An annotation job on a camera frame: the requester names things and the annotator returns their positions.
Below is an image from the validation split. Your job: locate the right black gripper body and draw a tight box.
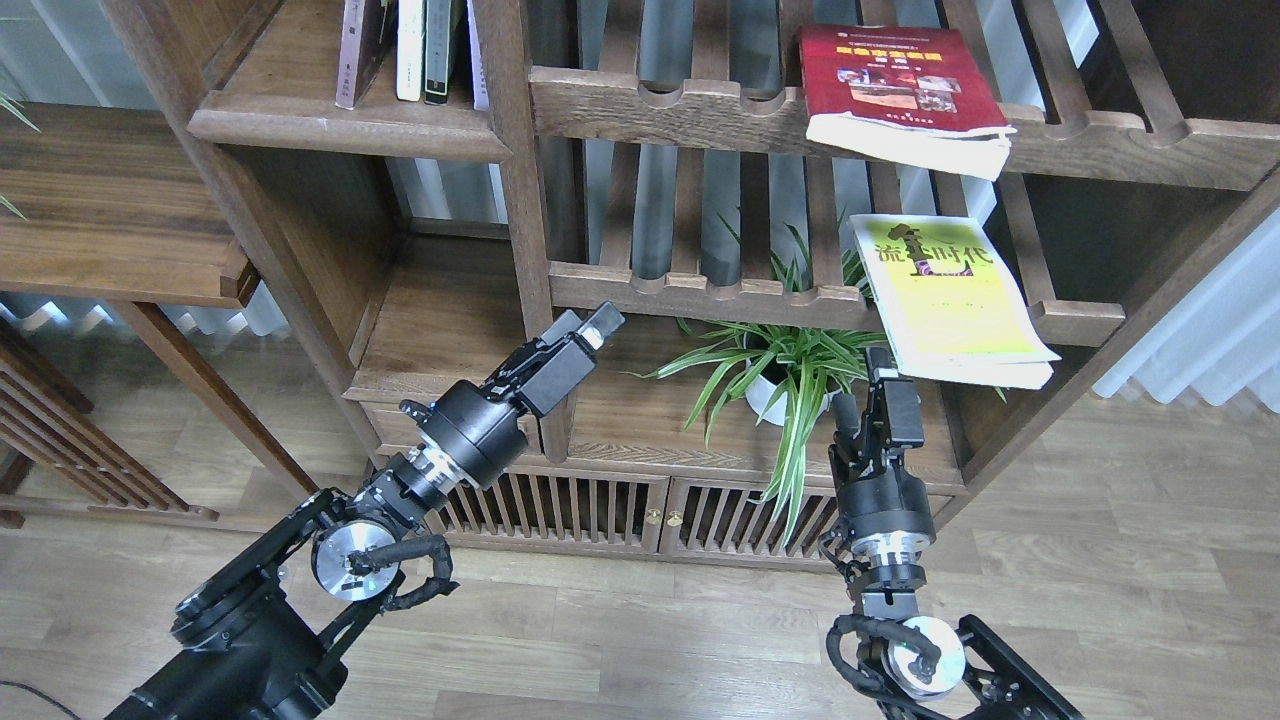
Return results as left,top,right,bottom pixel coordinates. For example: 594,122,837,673
829,380,924,480

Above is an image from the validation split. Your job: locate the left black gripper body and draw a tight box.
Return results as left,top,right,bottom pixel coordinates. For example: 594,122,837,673
484,311,602,418

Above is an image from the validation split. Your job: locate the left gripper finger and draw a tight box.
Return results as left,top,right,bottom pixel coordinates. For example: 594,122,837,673
582,302,626,354

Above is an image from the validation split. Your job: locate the yellow green book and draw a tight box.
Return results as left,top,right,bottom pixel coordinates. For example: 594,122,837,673
849,214,1060,389

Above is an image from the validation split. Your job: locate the dark brown book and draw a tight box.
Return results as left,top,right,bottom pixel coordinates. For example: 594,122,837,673
335,0,398,110

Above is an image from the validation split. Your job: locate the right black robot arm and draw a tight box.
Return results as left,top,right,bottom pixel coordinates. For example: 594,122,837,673
820,347,1079,719

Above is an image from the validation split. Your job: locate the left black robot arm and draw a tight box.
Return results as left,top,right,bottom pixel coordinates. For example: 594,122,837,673
111,302,625,719

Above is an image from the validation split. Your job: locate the green spider plant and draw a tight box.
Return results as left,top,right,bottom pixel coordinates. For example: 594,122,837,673
628,215,1009,546

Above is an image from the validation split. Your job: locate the white plant pot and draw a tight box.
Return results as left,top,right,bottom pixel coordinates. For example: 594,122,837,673
745,363,842,427

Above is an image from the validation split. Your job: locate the dark wooden bookshelf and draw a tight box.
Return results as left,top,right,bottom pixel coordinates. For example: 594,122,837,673
104,1,1277,565

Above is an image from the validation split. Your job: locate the pale upright book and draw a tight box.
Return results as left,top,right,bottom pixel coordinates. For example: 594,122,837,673
466,0,490,111

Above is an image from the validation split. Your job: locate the red book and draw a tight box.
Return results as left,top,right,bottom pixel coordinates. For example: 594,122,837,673
797,24,1015,182

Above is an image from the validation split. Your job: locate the white curtain right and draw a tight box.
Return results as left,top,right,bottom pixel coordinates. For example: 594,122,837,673
1092,211,1279,413

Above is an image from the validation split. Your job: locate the dark green upright book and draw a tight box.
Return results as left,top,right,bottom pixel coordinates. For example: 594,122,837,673
422,0,466,105

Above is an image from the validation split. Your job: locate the white upright book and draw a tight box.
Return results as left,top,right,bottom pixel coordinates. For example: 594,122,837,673
396,0,426,102

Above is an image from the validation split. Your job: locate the wooden side table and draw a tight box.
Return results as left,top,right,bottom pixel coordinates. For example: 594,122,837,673
3,102,316,532

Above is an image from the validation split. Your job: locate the green plant leaves left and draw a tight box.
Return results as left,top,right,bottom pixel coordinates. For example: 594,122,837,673
0,92,41,222

